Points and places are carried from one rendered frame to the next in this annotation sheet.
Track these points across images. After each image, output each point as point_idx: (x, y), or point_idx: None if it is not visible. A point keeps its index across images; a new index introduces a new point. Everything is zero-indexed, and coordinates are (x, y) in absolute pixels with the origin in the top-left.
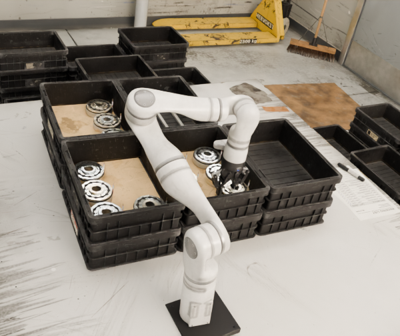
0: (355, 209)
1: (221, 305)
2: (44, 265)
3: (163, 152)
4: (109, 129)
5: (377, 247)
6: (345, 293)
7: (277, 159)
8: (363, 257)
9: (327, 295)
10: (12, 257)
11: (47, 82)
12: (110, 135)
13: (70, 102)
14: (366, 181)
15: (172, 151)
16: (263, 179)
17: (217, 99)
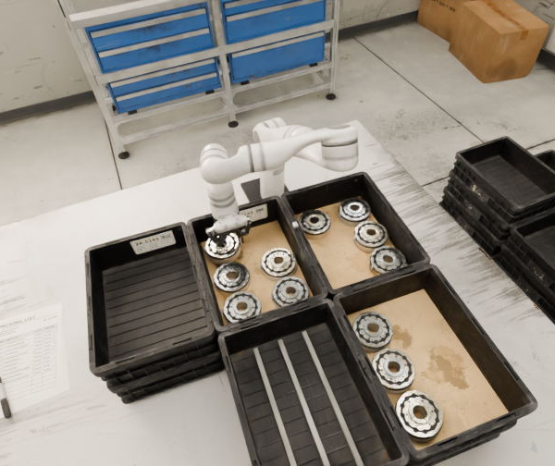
0: (55, 320)
1: (251, 198)
2: None
3: (311, 130)
4: (385, 343)
5: (70, 267)
6: (140, 219)
7: (136, 333)
8: None
9: (157, 216)
10: (425, 227)
11: (529, 411)
12: (376, 281)
13: None
14: None
15: (302, 128)
16: (189, 233)
17: (252, 147)
